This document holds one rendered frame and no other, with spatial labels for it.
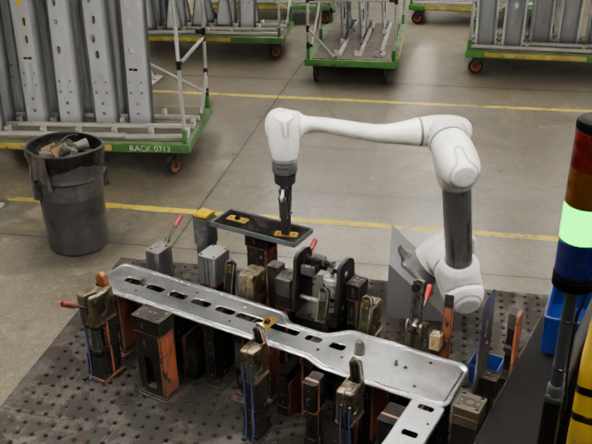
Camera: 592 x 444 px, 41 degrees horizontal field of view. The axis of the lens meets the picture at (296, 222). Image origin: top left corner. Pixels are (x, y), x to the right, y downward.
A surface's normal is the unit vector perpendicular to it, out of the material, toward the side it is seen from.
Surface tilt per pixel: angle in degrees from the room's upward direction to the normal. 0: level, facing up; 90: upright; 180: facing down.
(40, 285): 0
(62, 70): 85
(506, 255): 0
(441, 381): 0
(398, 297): 90
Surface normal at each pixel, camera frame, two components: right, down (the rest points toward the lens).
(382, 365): -0.01, -0.90
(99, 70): -0.08, 0.40
